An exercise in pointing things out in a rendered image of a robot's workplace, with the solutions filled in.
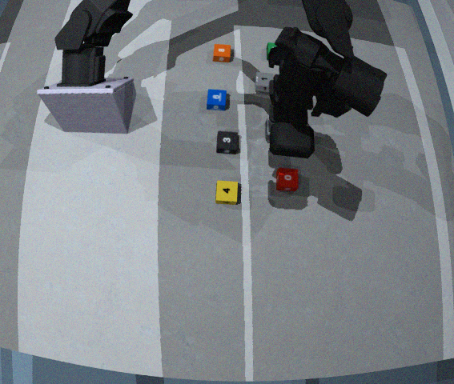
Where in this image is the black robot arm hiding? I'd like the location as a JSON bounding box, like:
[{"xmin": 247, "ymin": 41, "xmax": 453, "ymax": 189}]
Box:
[{"xmin": 54, "ymin": 0, "xmax": 387, "ymax": 118}]

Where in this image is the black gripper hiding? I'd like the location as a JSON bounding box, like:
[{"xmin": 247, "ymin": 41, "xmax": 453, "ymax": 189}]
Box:
[{"xmin": 268, "ymin": 46, "xmax": 322, "ymax": 159}]

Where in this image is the yellow block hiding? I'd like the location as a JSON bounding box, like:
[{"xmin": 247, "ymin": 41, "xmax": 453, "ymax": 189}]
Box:
[{"xmin": 215, "ymin": 180, "xmax": 238, "ymax": 205}]

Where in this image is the red block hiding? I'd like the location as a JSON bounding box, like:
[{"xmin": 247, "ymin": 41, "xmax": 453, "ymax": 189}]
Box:
[{"xmin": 276, "ymin": 168, "xmax": 299, "ymax": 191}]

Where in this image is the orange block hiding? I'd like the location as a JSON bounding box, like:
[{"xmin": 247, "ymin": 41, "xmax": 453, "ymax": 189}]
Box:
[{"xmin": 213, "ymin": 44, "xmax": 231, "ymax": 62}]

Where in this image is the blue block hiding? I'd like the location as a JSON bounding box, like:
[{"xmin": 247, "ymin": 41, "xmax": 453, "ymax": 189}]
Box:
[{"xmin": 207, "ymin": 89, "xmax": 227, "ymax": 110}]

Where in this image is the green block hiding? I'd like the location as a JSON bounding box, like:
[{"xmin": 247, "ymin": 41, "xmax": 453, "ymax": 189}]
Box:
[{"xmin": 266, "ymin": 42, "xmax": 277, "ymax": 59}]

